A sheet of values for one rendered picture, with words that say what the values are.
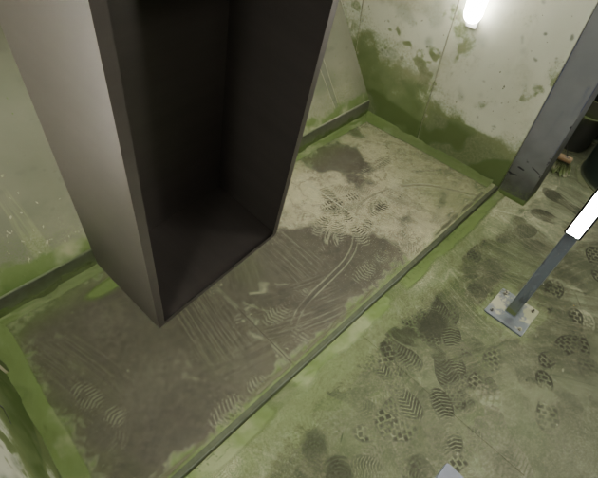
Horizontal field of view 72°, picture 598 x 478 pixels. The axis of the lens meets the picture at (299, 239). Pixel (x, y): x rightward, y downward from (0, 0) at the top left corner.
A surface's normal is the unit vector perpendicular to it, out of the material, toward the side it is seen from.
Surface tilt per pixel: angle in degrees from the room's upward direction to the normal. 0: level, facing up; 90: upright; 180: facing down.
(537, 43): 90
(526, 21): 90
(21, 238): 57
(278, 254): 0
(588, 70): 90
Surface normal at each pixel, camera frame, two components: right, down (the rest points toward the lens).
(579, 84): -0.72, 0.50
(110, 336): 0.04, -0.66
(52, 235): 0.61, 0.11
